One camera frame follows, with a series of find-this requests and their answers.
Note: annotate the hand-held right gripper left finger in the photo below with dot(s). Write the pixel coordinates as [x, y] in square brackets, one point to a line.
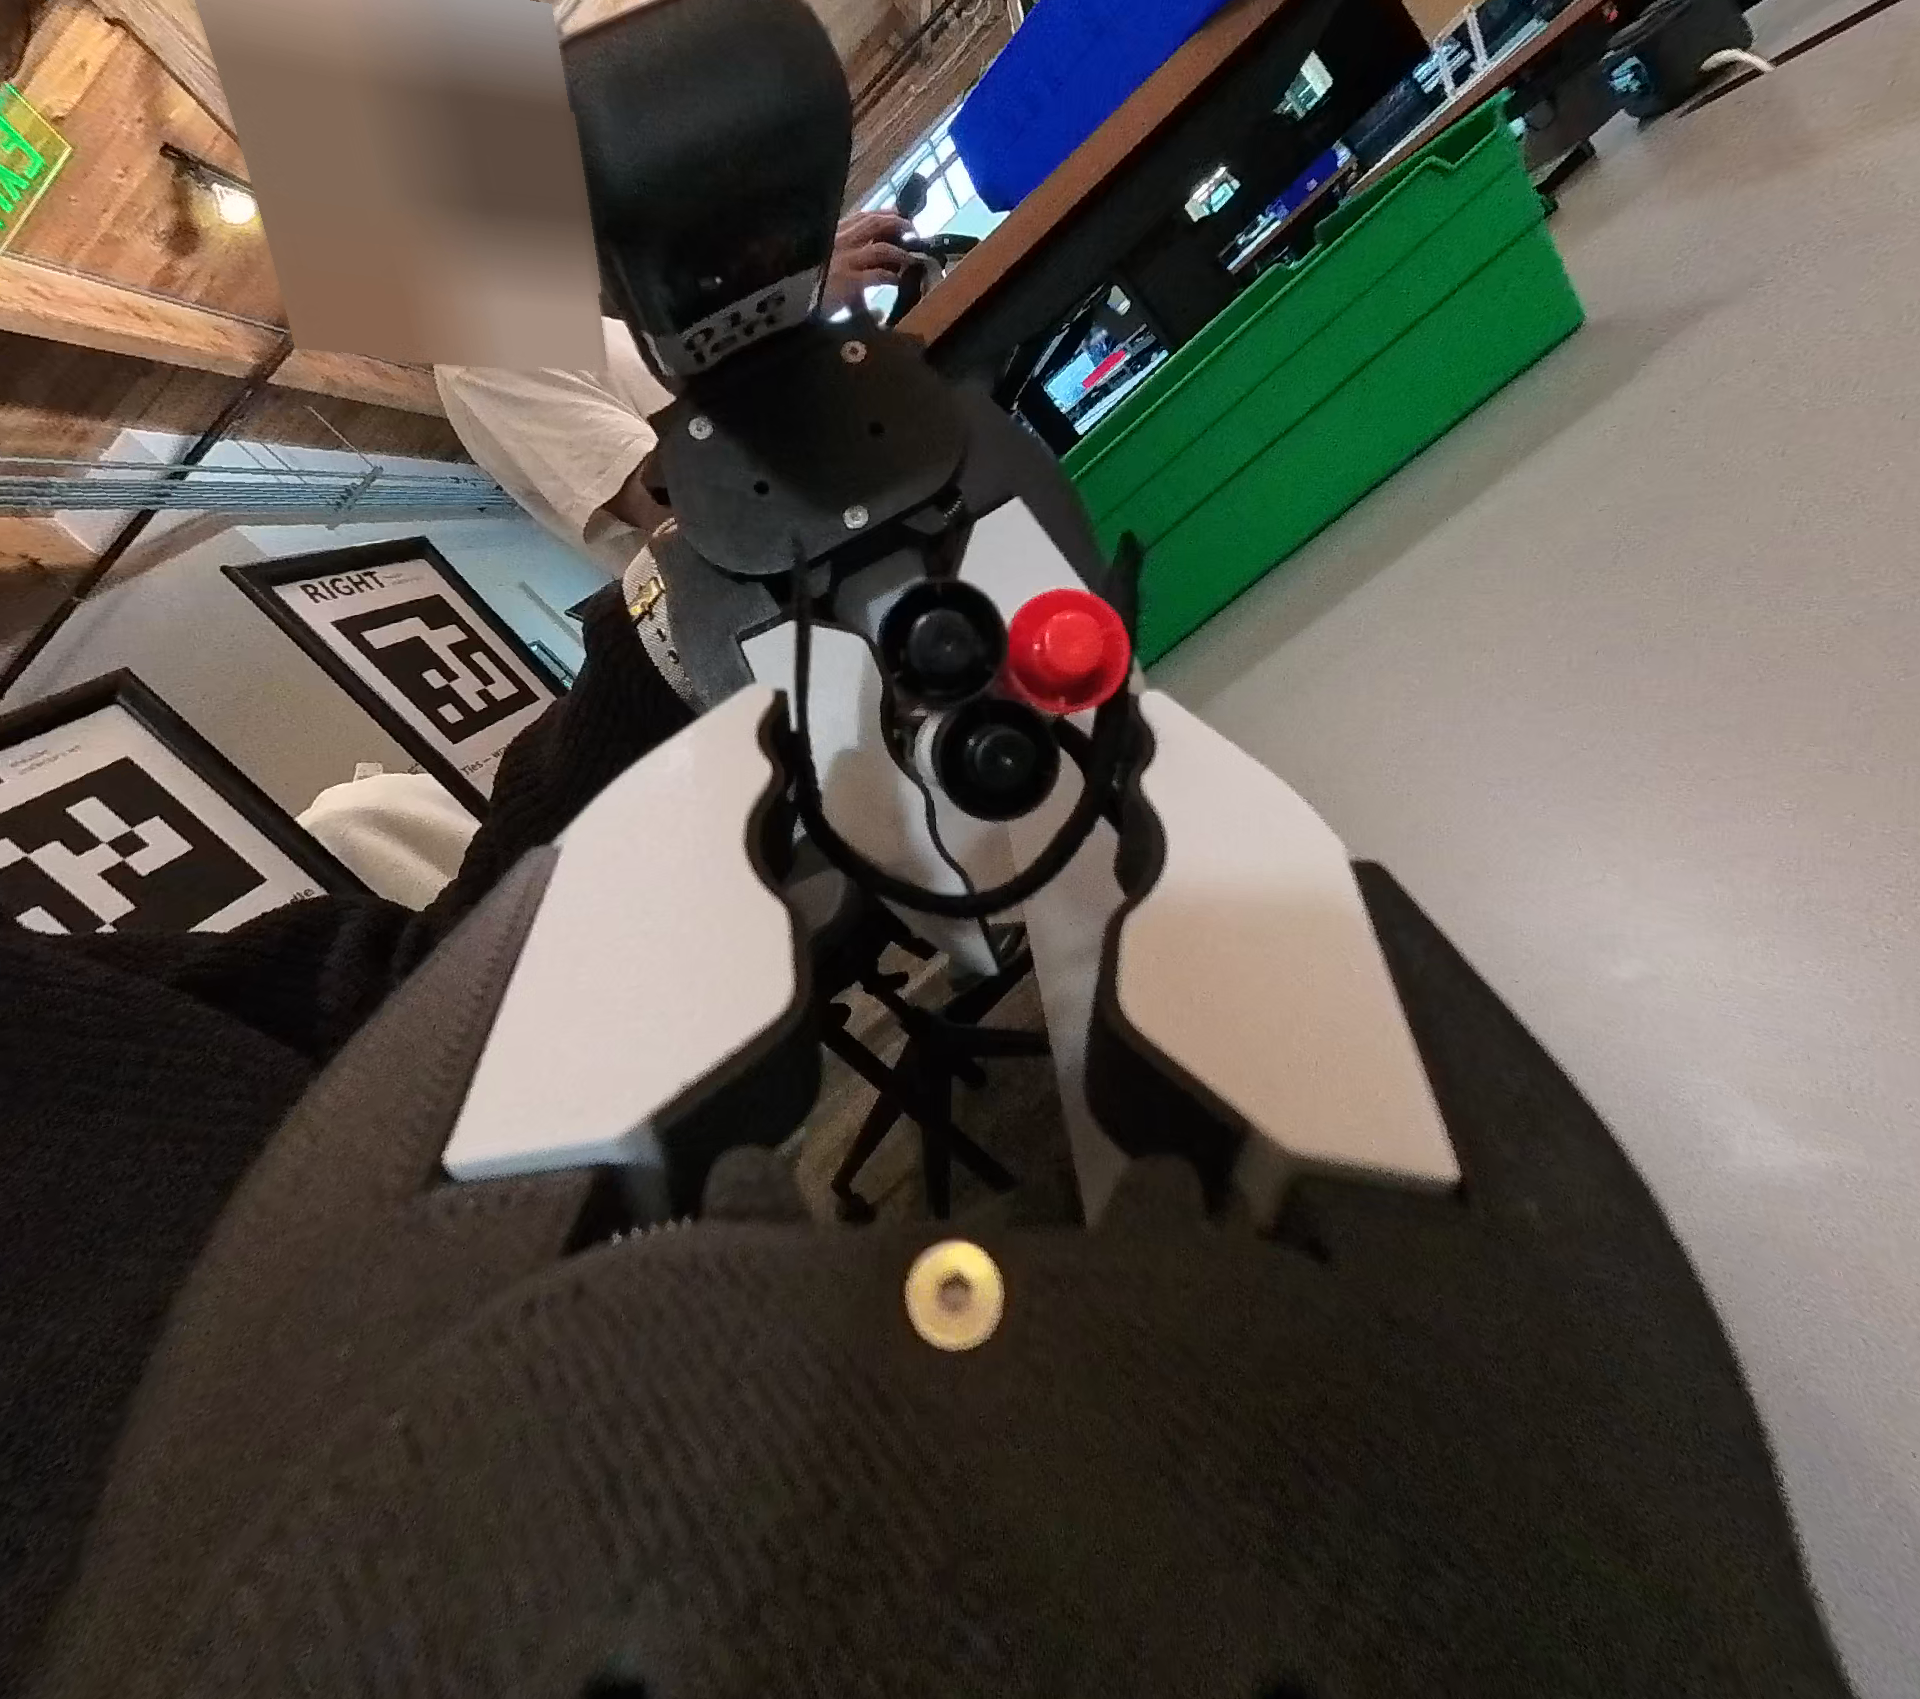
[644, 951]

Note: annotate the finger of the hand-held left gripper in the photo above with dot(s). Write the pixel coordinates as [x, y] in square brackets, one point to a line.
[863, 801]
[1020, 553]

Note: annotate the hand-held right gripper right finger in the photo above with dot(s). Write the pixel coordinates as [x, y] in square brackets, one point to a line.
[1275, 981]

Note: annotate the red dry-erase marker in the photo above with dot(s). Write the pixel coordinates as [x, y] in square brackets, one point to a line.
[1064, 651]

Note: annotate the black dry-erase marker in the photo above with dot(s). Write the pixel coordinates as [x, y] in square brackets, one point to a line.
[943, 643]
[999, 759]

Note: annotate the black office chair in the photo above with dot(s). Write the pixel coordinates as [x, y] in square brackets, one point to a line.
[933, 1101]

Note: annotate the framed tag poster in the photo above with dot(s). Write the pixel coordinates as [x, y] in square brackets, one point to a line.
[435, 665]
[121, 831]

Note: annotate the green plastic bin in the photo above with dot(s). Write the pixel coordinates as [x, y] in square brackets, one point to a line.
[1350, 379]

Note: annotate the brown wooden desk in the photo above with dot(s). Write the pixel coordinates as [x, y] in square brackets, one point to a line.
[1140, 121]

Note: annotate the black power adapter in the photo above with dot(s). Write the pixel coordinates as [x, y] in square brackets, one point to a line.
[1664, 65]

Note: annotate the green lit sign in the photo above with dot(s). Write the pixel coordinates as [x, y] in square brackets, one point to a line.
[22, 169]

